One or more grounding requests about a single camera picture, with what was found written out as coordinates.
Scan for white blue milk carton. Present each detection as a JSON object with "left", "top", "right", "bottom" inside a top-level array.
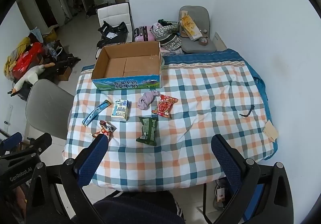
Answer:
[{"left": 111, "top": 99, "right": 131, "bottom": 122}]

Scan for purple rolled cloth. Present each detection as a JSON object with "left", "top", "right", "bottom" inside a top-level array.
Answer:
[{"left": 137, "top": 90, "right": 159, "bottom": 110}]

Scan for white goose plush toy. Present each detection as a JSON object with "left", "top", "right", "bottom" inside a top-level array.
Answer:
[{"left": 12, "top": 63, "right": 56, "bottom": 93}]

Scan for white padded chair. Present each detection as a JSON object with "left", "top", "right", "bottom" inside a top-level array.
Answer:
[{"left": 97, "top": 2, "right": 133, "bottom": 42}]

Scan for yellow cloth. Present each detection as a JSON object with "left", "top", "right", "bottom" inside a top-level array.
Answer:
[{"left": 4, "top": 37, "right": 30, "bottom": 76}]

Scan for pink cloth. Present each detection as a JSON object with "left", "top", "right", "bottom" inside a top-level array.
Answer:
[{"left": 160, "top": 47, "right": 185, "bottom": 57}]

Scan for black folded stand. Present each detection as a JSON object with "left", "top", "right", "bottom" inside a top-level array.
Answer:
[{"left": 43, "top": 55, "right": 81, "bottom": 76}]

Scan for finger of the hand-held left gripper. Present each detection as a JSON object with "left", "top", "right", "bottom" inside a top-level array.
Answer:
[
  {"left": 19, "top": 133, "right": 53, "bottom": 156},
  {"left": 0, "top": 132, "right": 22, "bottom": 155}
]

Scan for grey plastic chair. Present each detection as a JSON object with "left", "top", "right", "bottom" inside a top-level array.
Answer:
[{"left": 25, "top": 79, "right": 75, "bottom": 140}]

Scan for red plastic bag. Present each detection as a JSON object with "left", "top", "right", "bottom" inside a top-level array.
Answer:
[{"left": 12, "top": 43, "right": 44, "bottom": 79}]

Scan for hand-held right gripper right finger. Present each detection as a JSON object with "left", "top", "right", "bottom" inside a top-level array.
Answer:
[{"left": 211, "top": 134, "right": 294, "bottom": 224}]

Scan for red snack packet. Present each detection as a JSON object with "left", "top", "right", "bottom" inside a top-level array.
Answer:
[{"left": 152, "top": 94, "right": 178, "bottom": 119}]

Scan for pink suitcase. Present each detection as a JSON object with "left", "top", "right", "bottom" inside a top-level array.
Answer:
[{"left": 133, "top": 26, "right": 154, "bottom": 42}]

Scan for small brown cardboard box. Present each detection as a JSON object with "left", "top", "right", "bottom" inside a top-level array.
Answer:
[{"left": 58, "top": 66, "right": 73, "bottom": 81}]

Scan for white flat board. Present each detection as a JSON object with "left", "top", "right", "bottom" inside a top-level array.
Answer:
[{"left": 213, "top": 32, "right": 227, "bottom": 51}]

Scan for green snack packet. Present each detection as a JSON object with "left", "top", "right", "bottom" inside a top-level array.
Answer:
[{"left": 136, "top": 117, "right": 159, "bottom": 146}]

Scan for long blue packet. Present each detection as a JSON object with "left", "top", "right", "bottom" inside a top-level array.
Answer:
[{"left": 83, "top": 100, "right": 112, "bottom": 126}]

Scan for plaid blanket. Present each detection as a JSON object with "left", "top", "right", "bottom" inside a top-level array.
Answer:
[{"left": 61, "top": 48, "right": 279, "bottom": 193}]

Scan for open cardboard box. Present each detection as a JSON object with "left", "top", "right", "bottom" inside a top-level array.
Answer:
[{"left": 91, "top": 41, "right": 162, "bottom": 91}]

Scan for black table leg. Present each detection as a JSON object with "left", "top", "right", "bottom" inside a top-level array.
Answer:
[{"left": 203, "top": 182, "right": 213, "bottom": 224}]

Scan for black bent strap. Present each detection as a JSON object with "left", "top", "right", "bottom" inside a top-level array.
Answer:
[{"left": 239, "top": 105, "right": 255, "bottom": 117}]

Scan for beige cardboard pieces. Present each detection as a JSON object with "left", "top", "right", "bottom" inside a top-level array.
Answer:
[{"left": 264, "top": 120, "right": 279, "bottom": 142}]

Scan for grey office chair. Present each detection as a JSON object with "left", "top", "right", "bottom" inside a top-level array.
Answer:
[{"left": 179, "top": 6, "right": 216, "bottom": 54}]

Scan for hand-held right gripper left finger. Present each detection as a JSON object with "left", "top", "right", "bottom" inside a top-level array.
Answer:
[{"left": 25, "top": 134, "right": 109, "bottom": 224}]

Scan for yellow snack bag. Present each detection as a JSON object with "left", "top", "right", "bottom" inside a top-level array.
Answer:
[{"left": 181, "top": 14, "right": 202, "bottom": 41}]

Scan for black white patterned bag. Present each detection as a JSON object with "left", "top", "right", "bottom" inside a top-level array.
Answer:
[{"left": 150, "top": 22, "right": 182, "bottom": 51}]

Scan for yellow cardboard box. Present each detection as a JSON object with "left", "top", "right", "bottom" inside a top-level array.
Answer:
[{"left": 43, "top": 25, "right": 59, "bottom": 44}]

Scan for person's dark trousers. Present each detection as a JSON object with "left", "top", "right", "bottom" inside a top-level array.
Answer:
[{"left": 93, "top": 190, "right": 185, "bottom": 224}]

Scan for black plastic bag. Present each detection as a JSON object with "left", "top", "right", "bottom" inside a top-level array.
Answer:
[{"left": 95, "top": 21, "right": 129, "bottom": 60}]

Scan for panda print snack packet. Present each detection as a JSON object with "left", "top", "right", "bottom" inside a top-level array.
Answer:
[{"left": 91, "top": 120, "right": 117, "bottom": 139}]

